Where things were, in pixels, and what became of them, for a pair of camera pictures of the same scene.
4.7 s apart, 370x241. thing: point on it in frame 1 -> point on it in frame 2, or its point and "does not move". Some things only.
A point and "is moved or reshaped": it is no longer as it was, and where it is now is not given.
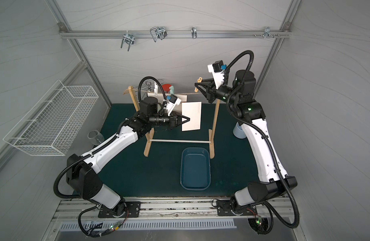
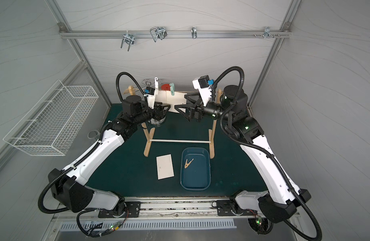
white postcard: (193, 110) is moved or reshaped
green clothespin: (172, 90) does not move
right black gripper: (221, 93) -> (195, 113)
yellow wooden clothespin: (199, 80) is moved or reshaped
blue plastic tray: (195, 168) does not move
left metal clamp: (128, 37) does not move
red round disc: (166, 87) does not move
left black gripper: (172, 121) -> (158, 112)
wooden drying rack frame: (150, 132) does not move
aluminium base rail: (178, 209) does not move
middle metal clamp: (158, 32) does not move
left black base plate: (132, 210) does not move
